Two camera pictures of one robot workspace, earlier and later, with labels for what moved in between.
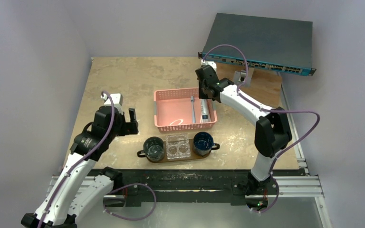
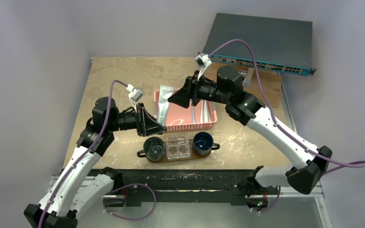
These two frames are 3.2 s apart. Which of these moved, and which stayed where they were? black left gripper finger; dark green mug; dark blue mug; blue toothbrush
Moved: black left gripper finger
Stayed: dark green mug; blue toothbrush; dark blue mug
